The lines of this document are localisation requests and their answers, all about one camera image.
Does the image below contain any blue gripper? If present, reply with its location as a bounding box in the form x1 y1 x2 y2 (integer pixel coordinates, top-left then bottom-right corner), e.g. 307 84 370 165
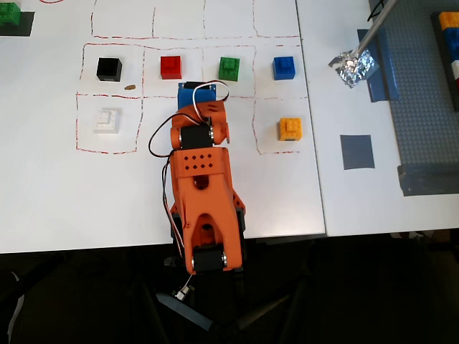
177 81 218 110

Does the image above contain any green lego block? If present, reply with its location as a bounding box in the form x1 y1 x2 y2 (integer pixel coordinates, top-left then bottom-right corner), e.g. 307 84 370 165
0 1 22 27
218 56 241 82

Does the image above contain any red lego block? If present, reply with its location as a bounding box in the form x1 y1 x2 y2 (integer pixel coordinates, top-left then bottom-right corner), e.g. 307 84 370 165
159 55 184 80

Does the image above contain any black lego block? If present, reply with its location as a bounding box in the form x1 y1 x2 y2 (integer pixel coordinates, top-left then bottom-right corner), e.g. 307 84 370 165
95 56 124 82

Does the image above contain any white lego block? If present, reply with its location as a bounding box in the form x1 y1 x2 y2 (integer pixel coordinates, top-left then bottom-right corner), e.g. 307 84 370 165
92 107 122 135

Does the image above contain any blue lego block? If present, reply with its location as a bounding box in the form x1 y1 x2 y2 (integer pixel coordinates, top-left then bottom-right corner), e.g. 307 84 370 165
272 56 298 81

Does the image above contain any yellow lego block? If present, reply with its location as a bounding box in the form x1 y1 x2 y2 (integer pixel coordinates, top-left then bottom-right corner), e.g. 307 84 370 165
278 117 303 142

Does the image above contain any dark grey square marker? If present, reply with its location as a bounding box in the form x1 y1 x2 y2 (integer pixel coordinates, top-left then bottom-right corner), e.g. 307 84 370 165
0 11 36 37

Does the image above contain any grey tape square marker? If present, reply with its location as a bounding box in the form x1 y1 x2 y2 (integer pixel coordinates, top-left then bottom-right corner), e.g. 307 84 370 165
339 134 376 171

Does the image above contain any black table clamp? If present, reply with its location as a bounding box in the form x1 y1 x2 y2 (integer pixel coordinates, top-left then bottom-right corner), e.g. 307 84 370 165
233 207 249 284
169 211 187 268

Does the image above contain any crumpled aluminium foil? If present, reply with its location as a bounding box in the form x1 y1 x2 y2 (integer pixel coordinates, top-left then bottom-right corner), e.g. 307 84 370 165
328 48 377 89

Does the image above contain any blue-grey tape strip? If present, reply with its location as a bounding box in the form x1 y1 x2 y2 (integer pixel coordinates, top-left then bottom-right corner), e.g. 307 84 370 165
357 28 401 103

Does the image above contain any metal pole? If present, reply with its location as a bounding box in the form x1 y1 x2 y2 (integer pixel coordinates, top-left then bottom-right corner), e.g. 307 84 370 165
351 0 399 59

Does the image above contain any grey flat bar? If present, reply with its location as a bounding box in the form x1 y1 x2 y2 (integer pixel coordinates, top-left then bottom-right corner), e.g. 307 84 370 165
156 292 216 333

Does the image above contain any dark tube leg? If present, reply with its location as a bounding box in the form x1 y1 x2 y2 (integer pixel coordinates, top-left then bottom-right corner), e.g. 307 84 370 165
232 293 291 330

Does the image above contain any grey lego baseplate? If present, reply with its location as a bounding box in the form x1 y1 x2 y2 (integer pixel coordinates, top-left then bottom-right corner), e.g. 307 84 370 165
369 0 459 169

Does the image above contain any blue brick stack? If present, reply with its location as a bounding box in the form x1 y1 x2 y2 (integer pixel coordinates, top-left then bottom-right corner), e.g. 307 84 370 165
444 28 459 61

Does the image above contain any yellow brick stack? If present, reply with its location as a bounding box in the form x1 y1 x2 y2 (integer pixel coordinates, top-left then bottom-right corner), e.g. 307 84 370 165
439 11 459 30

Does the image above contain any gripper servo cable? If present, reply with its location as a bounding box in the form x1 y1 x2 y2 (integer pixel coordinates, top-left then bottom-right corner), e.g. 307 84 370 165
192 80 231 120

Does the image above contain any wrist servo cable loop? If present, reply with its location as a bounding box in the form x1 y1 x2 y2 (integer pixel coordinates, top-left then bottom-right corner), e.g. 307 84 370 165
148 113 180 158

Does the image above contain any long arm servo cable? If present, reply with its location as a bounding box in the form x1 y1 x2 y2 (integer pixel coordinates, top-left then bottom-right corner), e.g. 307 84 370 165
161 156 188 259

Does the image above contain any white wire with connector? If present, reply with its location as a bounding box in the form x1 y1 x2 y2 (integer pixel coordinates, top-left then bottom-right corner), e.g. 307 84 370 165
174 274 197 302

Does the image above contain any thin black cable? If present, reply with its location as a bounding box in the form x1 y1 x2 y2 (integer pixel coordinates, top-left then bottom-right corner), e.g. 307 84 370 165
367 0 387 22

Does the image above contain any grey duct tape strip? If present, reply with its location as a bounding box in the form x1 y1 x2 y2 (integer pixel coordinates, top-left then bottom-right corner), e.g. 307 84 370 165
397 163 459 197

